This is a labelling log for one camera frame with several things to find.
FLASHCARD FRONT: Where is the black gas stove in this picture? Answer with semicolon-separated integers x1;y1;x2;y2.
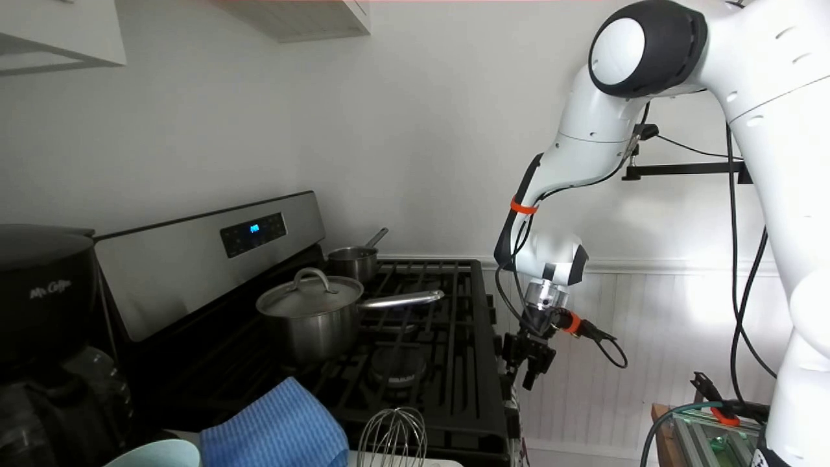
96;193;515;467

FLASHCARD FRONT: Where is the black coffee maker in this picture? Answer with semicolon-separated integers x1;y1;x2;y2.
0;223;129;467

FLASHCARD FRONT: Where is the green topped side table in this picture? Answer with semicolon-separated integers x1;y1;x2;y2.
638;372;767;467

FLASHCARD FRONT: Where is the steel pot with long handle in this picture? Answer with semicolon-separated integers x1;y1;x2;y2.
260;289;443;367

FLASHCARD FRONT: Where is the small steel saucepan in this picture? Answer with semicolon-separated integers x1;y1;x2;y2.
327;230;387;284

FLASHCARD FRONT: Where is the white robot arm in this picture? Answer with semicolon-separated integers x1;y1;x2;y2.
495;0;830;467

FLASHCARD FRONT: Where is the black wall camera mount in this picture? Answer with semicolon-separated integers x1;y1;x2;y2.
622;126;753;184

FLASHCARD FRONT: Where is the blue dish cloth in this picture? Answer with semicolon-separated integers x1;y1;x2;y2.
200;376;349;467

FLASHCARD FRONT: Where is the light green plastic cup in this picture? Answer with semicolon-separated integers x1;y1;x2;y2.
103;438;200;467

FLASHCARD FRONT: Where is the metal wire whisk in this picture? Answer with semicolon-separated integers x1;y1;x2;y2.
356;406;427;467

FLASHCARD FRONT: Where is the steel pot lid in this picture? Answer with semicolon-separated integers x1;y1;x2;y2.
257;268;364;319

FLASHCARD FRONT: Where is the white upper cabinet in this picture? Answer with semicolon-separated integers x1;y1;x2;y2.
0;0;128;76

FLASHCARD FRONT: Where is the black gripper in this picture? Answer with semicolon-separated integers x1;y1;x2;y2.
500;306;554;390

